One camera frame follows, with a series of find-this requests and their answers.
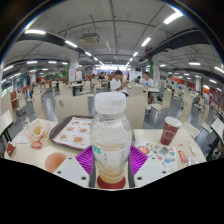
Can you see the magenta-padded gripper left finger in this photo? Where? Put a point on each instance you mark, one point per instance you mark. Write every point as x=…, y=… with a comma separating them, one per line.
x=83, y=160

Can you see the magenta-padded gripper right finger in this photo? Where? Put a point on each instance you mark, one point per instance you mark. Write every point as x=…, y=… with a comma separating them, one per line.
x=138, y=160

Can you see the clear plastic drink bottle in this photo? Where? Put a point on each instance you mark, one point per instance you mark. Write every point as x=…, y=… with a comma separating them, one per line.
x=111, y=140

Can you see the colourful printed leaflet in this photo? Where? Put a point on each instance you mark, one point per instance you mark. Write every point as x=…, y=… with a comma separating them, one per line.
x=160, y=153

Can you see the dark food tray with liner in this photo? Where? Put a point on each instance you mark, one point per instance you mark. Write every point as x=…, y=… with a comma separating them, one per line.
x=71, y=133

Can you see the red paper cup with lid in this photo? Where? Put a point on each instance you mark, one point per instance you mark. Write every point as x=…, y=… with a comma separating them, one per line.
x=170, y=131

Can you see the red sauce packet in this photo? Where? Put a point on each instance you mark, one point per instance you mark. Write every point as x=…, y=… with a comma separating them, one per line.
x=183, y=156

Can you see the beige chair with round emblem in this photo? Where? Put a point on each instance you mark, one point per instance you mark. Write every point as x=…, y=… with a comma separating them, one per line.
x=71, y=106
x=136, y=111

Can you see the small red snack packet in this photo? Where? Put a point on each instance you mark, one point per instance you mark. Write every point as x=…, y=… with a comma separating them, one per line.
x=36, y=145

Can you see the clear plastic food bag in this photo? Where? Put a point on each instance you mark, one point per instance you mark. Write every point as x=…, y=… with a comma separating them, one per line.
x=37, y=130

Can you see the silver foil packet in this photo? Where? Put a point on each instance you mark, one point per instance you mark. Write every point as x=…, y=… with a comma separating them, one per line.
x=193, y=161

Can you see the small white sachet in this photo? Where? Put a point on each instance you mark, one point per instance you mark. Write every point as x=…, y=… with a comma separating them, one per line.
x=192, y=149

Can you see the white paper card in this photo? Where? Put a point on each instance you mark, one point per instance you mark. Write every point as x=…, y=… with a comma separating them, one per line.
x=21, y=139

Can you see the small red box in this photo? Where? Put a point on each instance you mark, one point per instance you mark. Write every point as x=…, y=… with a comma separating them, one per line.
x=10, y=149

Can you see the person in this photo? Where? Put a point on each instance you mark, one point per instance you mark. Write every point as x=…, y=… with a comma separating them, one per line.
x=116, y=83
x=146, y=83

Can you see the neighbouring white table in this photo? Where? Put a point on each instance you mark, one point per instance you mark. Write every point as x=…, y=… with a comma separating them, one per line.
x=218, y=128

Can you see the ceiling air conditioner unit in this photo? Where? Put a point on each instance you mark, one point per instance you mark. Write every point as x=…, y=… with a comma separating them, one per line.
x=90, y=37

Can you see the ceiling strip lights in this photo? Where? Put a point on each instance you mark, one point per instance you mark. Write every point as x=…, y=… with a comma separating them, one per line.
x=172, y=17

